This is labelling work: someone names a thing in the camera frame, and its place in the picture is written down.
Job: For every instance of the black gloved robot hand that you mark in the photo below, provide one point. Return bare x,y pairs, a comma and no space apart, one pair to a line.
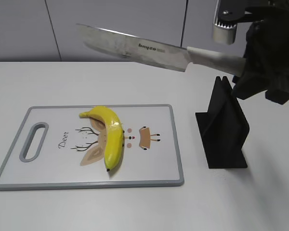
267,58

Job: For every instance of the steel cleaver white handle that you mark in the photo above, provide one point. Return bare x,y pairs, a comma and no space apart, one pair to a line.
155,53

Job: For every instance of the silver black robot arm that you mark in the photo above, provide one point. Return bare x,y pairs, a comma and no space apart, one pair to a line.
229,13

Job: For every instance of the yellow plastic banana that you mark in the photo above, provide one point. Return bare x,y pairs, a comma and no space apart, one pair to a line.
114,133

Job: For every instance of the black knife stand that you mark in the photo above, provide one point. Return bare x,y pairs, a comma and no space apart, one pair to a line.
223,128

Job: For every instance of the white grey-rimmed cutting board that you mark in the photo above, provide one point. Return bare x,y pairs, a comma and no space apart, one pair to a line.
56,149

